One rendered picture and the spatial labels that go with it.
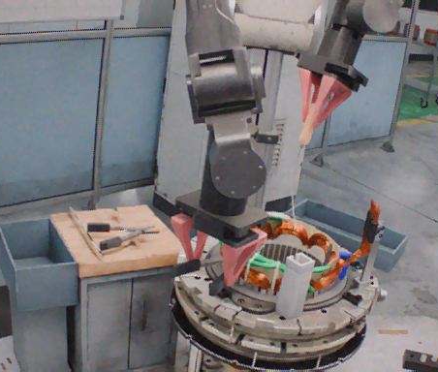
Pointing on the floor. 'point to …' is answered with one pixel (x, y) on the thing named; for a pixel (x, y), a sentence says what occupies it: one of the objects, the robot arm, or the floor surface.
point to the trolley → (433, 71)
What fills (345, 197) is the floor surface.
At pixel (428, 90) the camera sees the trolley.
